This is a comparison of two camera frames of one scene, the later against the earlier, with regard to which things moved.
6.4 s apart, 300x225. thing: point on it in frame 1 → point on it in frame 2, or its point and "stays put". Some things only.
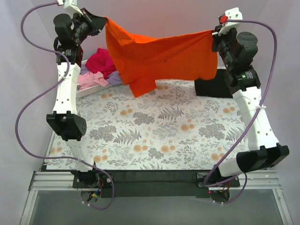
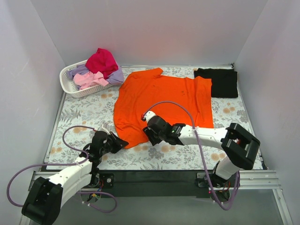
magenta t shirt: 101,62 stays put
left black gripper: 94,22 → 115,143
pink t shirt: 89,78 stays put
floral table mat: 170,129 stays put
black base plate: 131,183 stays put
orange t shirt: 142,61 → 143,88
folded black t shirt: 219,86 stays put
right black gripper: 218,38 → 151,135
